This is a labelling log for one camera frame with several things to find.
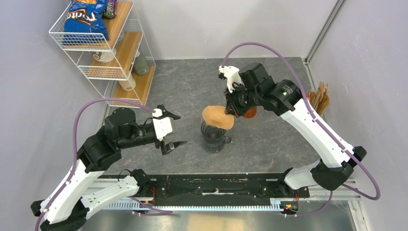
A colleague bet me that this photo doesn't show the orange glass carafe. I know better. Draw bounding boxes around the orange glass carafe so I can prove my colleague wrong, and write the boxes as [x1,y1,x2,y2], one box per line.
[242,107,257,118]

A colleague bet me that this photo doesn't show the smoky glass dripper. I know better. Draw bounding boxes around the smoky glass dripper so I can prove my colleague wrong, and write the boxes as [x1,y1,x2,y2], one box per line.
[201,121,226,142]

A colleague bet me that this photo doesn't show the clear glass pitcher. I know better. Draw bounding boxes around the clear glass pitcher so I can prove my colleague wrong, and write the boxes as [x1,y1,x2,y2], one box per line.
[203,136,232,153]

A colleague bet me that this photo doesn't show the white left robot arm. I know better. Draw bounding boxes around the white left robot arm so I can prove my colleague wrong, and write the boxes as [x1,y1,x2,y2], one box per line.
[31,105,183,231]

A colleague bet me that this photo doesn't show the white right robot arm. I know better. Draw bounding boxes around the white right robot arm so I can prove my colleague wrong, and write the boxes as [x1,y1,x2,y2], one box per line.
[218,63,367,191]

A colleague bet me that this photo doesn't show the brown paper coffee filters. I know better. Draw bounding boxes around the brown paper coffee filters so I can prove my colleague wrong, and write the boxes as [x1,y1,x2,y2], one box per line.
[306,81,330,116]

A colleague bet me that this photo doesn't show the beige paper cup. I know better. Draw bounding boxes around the beige paper cup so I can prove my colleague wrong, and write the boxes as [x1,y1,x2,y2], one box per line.
[118,73,136,91]

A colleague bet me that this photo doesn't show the green ceramic vase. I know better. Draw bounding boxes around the green ceramic vase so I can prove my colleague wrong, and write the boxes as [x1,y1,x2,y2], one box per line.
[133,51,150,76]

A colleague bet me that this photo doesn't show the white ceramic mug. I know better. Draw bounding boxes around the white ceramic mug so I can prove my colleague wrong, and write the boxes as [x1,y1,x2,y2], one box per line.
[90,48,117,63]

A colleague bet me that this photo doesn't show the dark snack packet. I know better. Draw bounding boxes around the dark snack packet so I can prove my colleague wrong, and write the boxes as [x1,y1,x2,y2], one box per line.
[102,0,117,19]

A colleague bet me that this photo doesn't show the blue chips bag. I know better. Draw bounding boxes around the blue chips bag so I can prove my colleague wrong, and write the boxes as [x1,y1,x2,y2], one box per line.
[64,0,110,40]

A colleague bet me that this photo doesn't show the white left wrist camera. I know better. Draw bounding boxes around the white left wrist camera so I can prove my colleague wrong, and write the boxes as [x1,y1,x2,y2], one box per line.
[152,107,176,141]

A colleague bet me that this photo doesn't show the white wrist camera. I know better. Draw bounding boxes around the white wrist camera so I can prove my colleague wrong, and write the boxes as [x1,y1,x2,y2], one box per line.
[152,107,176,141]
[218,65,243,93]

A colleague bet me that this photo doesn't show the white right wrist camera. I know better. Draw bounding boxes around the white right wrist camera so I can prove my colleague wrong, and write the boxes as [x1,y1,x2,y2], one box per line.
[218,65,243,93]

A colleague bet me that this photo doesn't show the white wire wooden shelf rack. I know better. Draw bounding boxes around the white wire wooden shelf rack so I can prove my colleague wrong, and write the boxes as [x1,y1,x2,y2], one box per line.
[49,0,155,107]

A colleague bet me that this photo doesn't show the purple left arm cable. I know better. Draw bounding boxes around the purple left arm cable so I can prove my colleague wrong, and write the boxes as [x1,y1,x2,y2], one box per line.
[34,97,174,231]

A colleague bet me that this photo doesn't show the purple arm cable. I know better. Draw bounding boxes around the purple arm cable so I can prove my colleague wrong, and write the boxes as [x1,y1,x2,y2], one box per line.
[34,97,174,231]
[221,42,382,218]

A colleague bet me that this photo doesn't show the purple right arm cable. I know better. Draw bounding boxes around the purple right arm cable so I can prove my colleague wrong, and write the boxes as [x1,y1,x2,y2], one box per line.
[221,42,382,218]

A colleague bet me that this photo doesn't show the aluminium frame rail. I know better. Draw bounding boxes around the aluminium frame rail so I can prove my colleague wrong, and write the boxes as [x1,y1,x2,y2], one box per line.
[62,178,372,231]

